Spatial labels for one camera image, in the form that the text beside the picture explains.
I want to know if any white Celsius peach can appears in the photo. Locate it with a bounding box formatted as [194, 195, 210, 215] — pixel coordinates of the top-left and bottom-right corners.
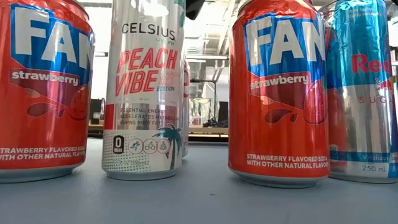
[182, 57, 192, 159]
[101, 0, 187, 182]

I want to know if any red Fanta strawberry can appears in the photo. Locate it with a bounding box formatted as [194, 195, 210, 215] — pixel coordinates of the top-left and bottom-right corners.
[0, 0, 96, 184]
[228, 0, 331, 189]

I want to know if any blue silver Red Bull can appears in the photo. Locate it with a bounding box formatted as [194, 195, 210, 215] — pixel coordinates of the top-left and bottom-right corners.
[319, 0, 398, 184]

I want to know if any clear plastic bag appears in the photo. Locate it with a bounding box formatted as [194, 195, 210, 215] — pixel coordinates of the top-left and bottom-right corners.
[190, 98, 216, 126]

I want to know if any black computer monitor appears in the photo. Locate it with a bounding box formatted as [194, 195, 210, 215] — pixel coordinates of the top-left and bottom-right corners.
[217, 101, 230, 124]
[89, 98, 106, 125]

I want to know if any black device with green light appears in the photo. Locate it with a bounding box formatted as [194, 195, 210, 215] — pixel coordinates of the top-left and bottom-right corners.
[203, 117, 229, 128]

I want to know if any wooden shelf with wire frame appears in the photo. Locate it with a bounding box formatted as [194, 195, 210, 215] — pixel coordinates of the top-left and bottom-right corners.
[188, 125, 230, 143]

